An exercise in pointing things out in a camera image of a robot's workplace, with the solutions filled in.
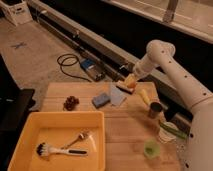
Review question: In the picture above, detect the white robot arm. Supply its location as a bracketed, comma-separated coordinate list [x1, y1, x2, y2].
[132, 40, 213, 171]

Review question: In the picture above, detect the metal cup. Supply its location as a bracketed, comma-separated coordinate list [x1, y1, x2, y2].
[148, 102, 163, 119]

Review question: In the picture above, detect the green plastic cup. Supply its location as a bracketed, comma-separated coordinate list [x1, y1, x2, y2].
[144, 140, 160, 159]

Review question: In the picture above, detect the banana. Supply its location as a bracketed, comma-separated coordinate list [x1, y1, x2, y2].
[139, 89, 151, 106]

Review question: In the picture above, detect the light blue cloth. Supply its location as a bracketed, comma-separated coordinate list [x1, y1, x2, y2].
[110, 83, 126, 106]

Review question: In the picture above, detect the blue power box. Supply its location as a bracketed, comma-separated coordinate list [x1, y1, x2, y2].
[80, 59, 105, 81]

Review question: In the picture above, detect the blue sponge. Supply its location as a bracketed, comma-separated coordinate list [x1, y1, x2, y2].
[92, 93, 110, 108]

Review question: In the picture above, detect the bunch of grapes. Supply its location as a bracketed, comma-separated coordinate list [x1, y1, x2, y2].
[63, 96, 79, 111]

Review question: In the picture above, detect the yellow plastic bin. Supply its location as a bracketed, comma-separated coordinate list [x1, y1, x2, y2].
[7, 111, 105, 171]

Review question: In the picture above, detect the dish brush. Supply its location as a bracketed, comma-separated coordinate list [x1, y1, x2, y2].
[36, 143, 87, 157]

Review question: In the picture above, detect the black chair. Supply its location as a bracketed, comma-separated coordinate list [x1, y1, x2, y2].
[0, 54, 35, 171]

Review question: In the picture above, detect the white crate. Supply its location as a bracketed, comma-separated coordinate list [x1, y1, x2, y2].
[0, 0, 32, 26]

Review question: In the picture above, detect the black cable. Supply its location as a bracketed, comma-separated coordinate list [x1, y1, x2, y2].
[56, 53, 93, 83]

